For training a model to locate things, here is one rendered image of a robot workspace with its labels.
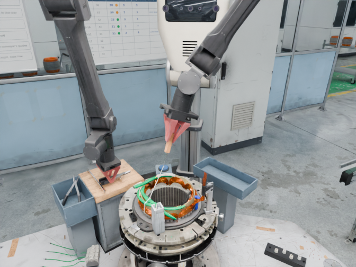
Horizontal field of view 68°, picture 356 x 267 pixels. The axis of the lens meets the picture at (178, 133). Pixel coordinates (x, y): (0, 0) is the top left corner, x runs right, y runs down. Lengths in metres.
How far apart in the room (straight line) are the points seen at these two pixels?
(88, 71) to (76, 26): 0.12
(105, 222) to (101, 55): 2.09
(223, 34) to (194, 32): 0.41
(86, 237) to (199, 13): 0.96
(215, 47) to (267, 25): 2.56
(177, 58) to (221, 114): 2.06
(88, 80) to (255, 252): 0.91
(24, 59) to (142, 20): 1.19
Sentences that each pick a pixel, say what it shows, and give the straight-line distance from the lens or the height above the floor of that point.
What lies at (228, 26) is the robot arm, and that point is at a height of 1.64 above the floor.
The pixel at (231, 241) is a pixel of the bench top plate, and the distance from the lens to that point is 1.24.
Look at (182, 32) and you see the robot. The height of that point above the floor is 1.59.
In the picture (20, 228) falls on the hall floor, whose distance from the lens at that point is 2.70.
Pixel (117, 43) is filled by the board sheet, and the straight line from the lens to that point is 2.94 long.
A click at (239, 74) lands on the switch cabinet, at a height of 0.99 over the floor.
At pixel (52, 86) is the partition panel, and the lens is 2.97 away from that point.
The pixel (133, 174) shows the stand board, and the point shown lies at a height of 1.06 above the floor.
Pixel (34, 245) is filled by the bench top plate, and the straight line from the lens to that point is 1.34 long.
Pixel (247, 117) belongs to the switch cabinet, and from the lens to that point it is 3.38.
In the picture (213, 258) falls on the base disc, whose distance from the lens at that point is 1.14.
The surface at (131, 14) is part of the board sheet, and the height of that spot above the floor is 1.61.
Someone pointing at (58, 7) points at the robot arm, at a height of 1.68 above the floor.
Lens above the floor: 1.68
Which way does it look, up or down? 26 degrees down
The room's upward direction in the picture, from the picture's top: straight up
